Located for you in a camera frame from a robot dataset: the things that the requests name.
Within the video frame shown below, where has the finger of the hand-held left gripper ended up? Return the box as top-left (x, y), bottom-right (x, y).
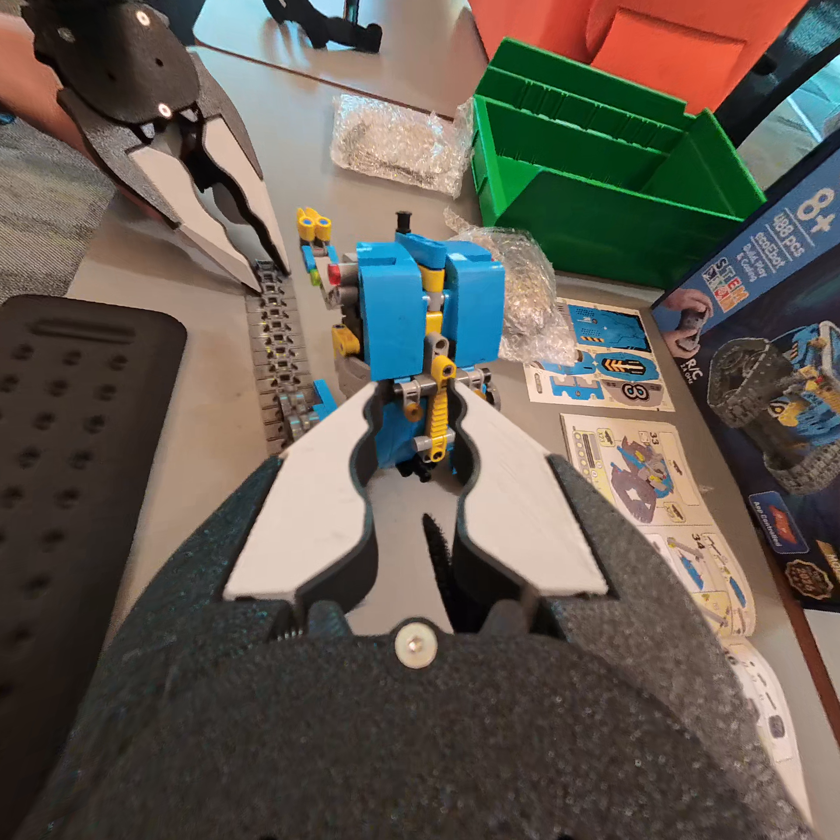
top-left (197, 115), bottom-right (291, 277)
top-left (131, 146), bottom-right (263, 293)

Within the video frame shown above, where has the green plastic bin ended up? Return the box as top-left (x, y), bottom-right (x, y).
top-left (471, 38), bottom-right (767, 291)

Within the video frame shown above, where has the neighbouring grey table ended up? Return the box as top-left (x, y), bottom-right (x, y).
top-left (193, 0), bottom-right (500, 119)

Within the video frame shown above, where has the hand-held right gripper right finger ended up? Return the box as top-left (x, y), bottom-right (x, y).
top-left (453, 381), bottom-right (610, 599)

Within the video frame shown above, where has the black perforated pad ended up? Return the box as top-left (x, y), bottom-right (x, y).
top-left (0, 295), bottom-right (189, 840)

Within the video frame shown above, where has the grey desk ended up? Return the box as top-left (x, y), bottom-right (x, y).
top-left (66, 46), bottom-right (840, 840)

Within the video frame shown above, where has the blue sticker sheet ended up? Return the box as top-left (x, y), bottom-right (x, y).
top-left (524, 297), bottom-right (676, 413)

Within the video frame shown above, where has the blue toy robot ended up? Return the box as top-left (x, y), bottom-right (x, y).
top-left (295, 206), bottom-right (506, 483)

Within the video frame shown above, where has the black plastic bracket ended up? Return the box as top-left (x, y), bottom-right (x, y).
top-left (262, 0), bottom-right (383, 53)

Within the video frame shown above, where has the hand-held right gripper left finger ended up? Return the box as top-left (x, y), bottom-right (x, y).
top-left (223, 382), bottom-right (380, 603)

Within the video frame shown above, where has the instruction booklet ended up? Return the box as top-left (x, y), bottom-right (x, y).
top-left (560, 412), bottom-right (818, 828)

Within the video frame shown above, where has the orange chair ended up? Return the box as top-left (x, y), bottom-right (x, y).
top-left (469, 0), bottom-right (811, 116)

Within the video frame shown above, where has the dark blue robot kit box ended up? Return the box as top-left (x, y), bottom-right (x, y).
top-left (650, 128), bottom-right (840, 614)

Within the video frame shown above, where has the person's left hand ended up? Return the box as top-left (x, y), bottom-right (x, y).
top-left (0, 16), bottom-right (80, 142)

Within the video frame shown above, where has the bubble wrap bag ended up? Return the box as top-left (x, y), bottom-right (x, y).
top-left (445, 209), bottom-right (559, 363)
top-left (330, 94), bottom-right (475, 199)

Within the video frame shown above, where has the grey toy track chain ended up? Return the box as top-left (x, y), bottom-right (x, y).
top-left (246, 259), bottom-right (329, 457)

